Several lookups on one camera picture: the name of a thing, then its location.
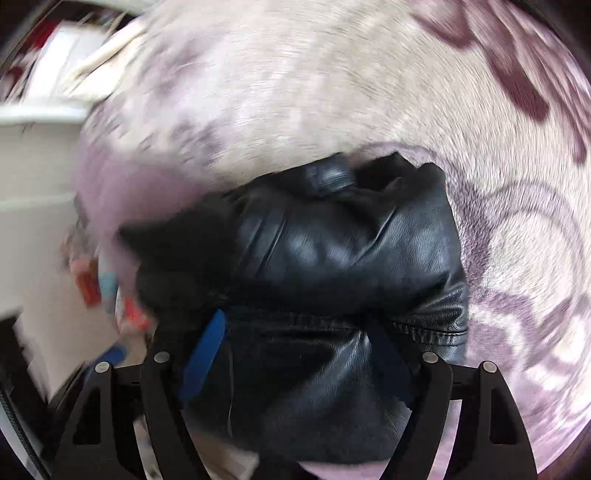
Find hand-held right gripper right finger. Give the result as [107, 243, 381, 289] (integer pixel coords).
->
[368, 323, 539, 480]

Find floral bed blanket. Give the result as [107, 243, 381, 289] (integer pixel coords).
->
[76, 0, 591, 472]

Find black leather jacket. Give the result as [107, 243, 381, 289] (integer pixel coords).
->
[117, 152, 472, 464]

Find colourful clutter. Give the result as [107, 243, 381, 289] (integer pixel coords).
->
[67, 222, 155, 335]

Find white drawer cabinet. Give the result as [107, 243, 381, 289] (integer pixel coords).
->
[0, 104, 93, 398]

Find black braided cable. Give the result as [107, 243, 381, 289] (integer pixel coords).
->
[0, 385, 51, 480]

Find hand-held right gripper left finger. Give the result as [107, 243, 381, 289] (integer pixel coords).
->
[53, 309, 228, 480]

